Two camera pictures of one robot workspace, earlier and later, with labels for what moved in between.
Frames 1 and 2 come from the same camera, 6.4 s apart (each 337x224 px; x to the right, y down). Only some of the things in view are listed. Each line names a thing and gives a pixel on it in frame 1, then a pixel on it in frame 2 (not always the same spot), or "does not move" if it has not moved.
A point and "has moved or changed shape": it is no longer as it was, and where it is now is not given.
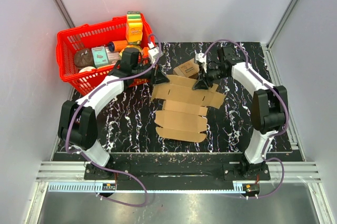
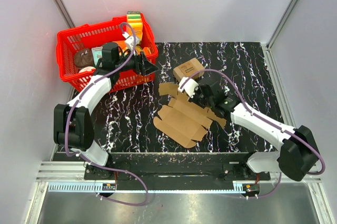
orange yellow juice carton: [134, 27] does not move
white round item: [86, 69] does not move
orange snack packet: [145, 52] does not move
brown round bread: [83, 58] does not move
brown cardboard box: [181, 118] has moved or changed shape
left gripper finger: [159, 78] → [149, 68]
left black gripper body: [149, 75] → [137, 67]
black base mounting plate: [178, 168] does not move
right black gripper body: [211, 75] → [199, 99]
